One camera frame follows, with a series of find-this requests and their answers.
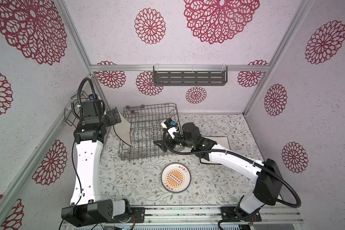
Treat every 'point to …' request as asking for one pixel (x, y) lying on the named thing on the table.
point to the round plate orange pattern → (176, 177)
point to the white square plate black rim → (123, 130)
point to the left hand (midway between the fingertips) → (106, 118)
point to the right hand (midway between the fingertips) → (159, 132)
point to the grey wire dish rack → (145, 121)
